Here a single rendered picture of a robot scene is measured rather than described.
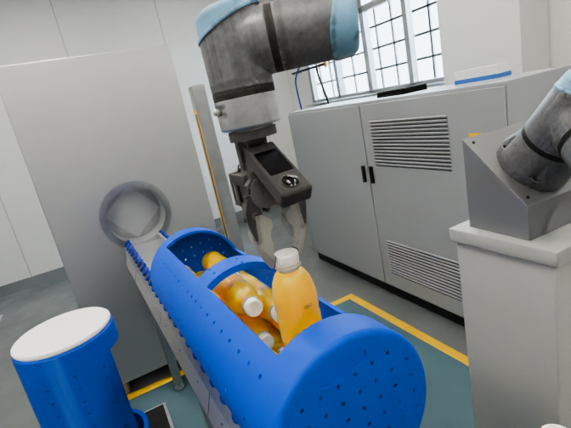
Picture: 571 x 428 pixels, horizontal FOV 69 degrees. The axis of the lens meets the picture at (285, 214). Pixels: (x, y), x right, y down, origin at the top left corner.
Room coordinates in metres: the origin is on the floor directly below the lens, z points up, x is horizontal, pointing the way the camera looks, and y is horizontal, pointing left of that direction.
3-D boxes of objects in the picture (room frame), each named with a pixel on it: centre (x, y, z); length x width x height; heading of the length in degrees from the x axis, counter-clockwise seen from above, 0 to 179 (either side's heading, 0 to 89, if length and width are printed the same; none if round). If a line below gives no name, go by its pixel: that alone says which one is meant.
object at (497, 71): (2.23, -1.16, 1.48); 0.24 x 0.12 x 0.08; 32
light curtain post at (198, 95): (1.93, 0.27, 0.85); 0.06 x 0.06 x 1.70; 25
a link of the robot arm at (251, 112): (0.62, 0.03, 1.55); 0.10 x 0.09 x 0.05; 116
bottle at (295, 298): (0.60, 0.01, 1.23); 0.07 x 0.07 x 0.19
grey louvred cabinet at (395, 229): (2.97, -0.86, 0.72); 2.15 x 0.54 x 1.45; 24
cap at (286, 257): (0.60, 0.01, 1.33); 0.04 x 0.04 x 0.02
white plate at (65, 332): (1.16, 0.74, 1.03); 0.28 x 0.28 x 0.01
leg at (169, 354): (2.25, 0.87, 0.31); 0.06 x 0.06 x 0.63; 25
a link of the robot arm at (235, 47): (0.62, 0.02, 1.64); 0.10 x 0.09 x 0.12; 84
